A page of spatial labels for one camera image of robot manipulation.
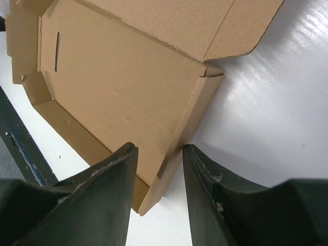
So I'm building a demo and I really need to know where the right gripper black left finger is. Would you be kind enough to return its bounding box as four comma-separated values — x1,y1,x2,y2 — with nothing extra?
1,142,138,245

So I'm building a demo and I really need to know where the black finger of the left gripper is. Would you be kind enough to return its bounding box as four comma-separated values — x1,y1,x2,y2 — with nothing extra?
0,16,6,32

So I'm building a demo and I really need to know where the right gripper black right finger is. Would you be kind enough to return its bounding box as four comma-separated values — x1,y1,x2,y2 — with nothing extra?
182,145,327,245

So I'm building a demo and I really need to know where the brown cardboard box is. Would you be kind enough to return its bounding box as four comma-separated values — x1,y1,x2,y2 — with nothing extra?
5,1,282,215

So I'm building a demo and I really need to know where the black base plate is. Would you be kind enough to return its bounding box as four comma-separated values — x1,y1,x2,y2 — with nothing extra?
1,90,58,186

